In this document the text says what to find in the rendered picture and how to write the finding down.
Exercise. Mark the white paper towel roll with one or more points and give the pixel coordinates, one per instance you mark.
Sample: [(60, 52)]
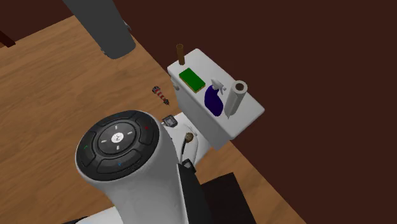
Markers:
[(234, 100)]

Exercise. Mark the brown cylinder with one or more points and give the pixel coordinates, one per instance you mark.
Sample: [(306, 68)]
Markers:
[(180, 54)]

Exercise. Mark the grey rounded column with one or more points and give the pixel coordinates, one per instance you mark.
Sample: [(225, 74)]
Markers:
[(105, 28)]

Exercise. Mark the white toilet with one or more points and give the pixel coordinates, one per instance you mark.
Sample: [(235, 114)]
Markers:
[(198, 116)]

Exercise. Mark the dark blue spray bottle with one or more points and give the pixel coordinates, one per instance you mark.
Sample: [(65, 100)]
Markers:
[(213, 100)]

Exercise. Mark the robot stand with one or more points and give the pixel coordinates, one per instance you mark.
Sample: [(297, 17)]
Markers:
[(228, 201)]

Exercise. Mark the green yellow sponge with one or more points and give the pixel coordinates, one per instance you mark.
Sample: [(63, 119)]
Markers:
[(190, 78)]

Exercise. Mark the red white striped stick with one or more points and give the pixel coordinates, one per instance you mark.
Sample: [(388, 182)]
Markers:
[(159, 94)]

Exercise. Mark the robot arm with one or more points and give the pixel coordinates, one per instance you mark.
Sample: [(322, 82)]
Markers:
[(145, 186)]

